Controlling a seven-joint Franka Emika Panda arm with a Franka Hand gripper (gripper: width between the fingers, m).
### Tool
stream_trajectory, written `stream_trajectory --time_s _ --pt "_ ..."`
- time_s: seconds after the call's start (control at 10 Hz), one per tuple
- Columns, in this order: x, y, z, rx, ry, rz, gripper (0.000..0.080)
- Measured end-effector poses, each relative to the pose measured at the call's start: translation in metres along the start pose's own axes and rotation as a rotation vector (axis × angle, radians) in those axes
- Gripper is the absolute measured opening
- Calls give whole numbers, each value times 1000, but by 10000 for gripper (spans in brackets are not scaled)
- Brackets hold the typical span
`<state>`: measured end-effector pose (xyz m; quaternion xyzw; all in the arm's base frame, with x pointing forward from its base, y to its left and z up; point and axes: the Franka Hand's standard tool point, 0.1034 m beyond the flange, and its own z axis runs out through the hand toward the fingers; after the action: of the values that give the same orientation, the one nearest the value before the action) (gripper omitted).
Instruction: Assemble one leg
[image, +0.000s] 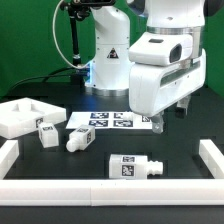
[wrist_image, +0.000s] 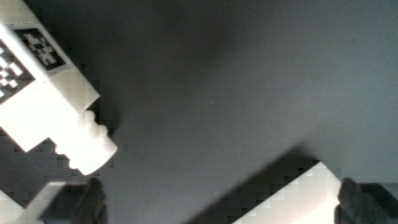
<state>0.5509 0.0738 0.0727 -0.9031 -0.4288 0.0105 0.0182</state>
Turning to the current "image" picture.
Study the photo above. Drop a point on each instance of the black camera stand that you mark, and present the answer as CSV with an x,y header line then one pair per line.
x,y
78,10

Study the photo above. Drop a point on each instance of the paper sheet with tags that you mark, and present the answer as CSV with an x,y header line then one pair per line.
x,y
108,120

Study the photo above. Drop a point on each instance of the white U-shaped fence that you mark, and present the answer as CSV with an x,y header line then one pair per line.
x,y
113,192

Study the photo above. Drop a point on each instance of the white square tabletop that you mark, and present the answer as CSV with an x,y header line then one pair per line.
x,y
23,116

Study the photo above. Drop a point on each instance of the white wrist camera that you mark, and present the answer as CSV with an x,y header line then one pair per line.
x,y
161,50

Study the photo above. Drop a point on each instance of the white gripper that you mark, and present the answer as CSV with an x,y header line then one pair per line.
x,y
153,89

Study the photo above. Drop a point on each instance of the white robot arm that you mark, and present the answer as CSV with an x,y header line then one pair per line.
x,y
111,66

